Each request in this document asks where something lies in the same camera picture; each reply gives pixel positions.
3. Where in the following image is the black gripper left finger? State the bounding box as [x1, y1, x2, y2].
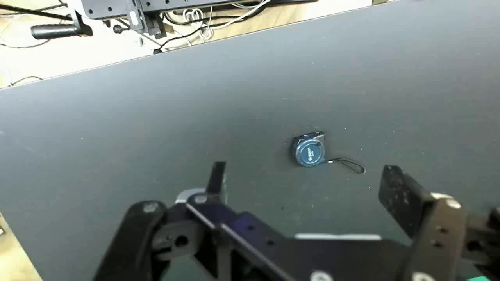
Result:
[92, 161, 231, 281]

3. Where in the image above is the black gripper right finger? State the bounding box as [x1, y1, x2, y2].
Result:
[377, 164, 500, 281]

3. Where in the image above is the blue round measuring tape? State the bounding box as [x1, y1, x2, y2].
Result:
[290, 132, 367, 177]

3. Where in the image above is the black cylindrical bar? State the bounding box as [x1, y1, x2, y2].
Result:
[29, 19, 95, 41]

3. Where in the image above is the black perforated breadboard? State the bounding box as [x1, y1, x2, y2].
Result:
[79, 0, 318, 38]

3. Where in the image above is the black floor cable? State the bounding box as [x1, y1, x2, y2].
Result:
[151, 24, 209, 57]

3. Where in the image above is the white cable bundle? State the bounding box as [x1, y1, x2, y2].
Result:
[163, 0, 273, 44]

